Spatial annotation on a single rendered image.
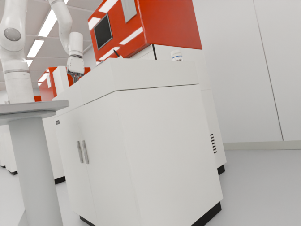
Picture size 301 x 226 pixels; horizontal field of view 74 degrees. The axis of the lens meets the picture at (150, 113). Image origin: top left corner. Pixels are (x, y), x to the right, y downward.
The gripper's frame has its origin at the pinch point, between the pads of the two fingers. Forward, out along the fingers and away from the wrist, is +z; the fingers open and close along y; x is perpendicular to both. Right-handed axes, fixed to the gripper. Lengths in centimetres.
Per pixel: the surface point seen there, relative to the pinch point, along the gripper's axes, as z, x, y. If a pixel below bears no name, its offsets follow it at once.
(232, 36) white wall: -89, 12, -192
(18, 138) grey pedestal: 36.0, 1.6, 29.2
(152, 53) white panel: -27, 15, -54
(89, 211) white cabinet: 83, -8, -13
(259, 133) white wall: 35, 20, -219
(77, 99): 13.7, 8.2, 1.6
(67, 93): 7.6, -5.5, 2.9
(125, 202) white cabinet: 68, 39, -10
